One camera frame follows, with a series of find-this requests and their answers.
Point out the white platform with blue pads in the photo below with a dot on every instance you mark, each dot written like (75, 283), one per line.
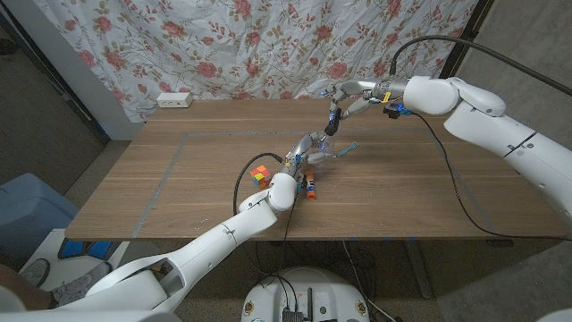
(49, 246)

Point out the multicoloured Rubik's cube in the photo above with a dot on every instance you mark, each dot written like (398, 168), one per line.
(260, 176)

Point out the orange glue stick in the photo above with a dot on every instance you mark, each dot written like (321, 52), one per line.
(311, 188)

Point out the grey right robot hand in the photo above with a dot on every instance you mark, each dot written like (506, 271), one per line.
(366, 91)

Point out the black backdrop stand pole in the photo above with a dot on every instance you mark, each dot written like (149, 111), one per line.
(460, 22)

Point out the white power strip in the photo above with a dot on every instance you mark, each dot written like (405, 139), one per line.
(173, 99)

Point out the grey table leg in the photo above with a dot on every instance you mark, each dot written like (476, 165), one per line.
(418, 268)

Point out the blue plastic bin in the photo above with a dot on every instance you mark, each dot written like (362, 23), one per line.
(31, 210)

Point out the grey sneaker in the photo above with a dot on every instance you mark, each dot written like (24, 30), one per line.
(33, 273)
(73, 286)

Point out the white robot torso shell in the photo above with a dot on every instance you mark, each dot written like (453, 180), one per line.
(89, 316)

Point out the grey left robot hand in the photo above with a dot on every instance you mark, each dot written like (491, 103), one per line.
(304, 149)

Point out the small blue scissors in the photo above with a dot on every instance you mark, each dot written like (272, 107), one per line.
(347, 149)

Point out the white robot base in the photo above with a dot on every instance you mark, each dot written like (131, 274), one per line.
(308, 290)

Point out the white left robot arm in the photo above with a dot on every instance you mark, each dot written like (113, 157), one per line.
(214, 237)

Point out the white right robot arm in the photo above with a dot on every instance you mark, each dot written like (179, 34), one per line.
(491, 121)

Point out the person's brown limb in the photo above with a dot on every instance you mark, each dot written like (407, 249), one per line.
(22, 290)

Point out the black spray trigger cap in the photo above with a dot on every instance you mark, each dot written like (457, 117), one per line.
(332, 125)

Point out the clear spray bottle body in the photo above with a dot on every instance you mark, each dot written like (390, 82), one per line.
(327, 145)

